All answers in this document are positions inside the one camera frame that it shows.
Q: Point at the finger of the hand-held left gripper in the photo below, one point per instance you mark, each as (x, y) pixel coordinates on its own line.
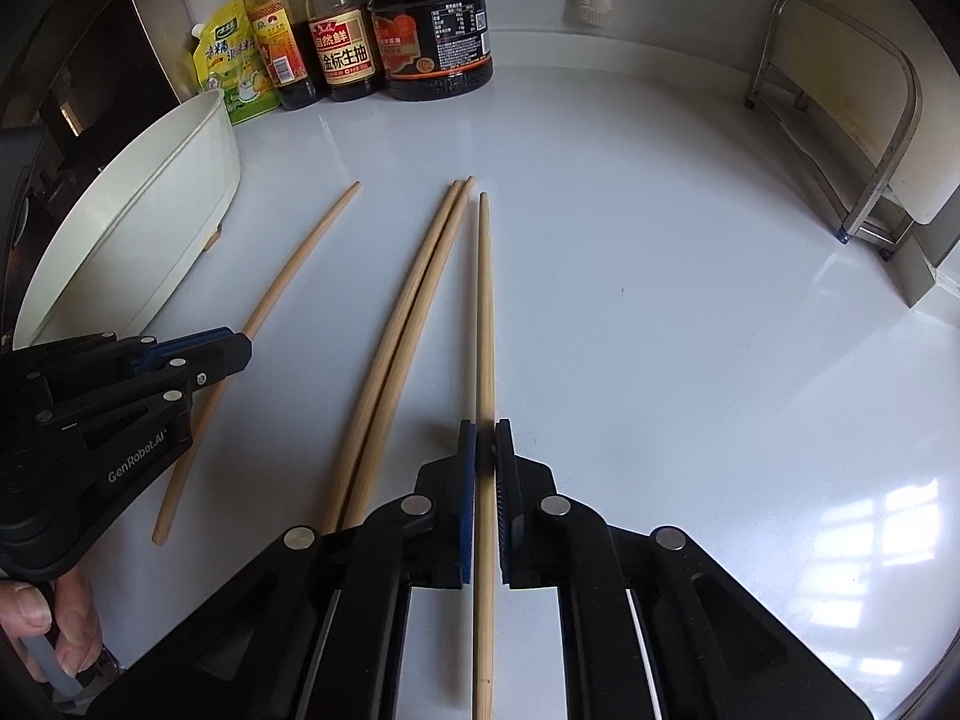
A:
(112, 352)
(217, 364)

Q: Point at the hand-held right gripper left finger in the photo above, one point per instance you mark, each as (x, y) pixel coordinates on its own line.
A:
(468, 510)

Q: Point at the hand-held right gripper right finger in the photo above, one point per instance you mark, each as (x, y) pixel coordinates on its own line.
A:
(504, 480)

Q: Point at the wooden chopstick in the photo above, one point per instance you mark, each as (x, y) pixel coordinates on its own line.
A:
(424, 330)
(401, 330)
(300, 262)
(486, 315)

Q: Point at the white round basin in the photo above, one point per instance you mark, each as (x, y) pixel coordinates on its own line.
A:
(142, 202)

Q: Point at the person's left hand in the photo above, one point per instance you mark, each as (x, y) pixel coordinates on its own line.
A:
(75, 637)

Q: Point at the yellow seasoning pouch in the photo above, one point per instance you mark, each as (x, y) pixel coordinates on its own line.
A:
(232, 75)

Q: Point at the yellow-cap vinegar bottle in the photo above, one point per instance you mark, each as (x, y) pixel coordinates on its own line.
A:
(281, 45)

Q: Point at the yellow-cap soy sauce bottle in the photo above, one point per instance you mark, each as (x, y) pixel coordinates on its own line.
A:
(341, 45)

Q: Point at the metal cutting board rack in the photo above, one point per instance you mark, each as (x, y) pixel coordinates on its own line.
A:
(896, 157)

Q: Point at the white cutting board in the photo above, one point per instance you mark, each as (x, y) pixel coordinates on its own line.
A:
(937, 165)

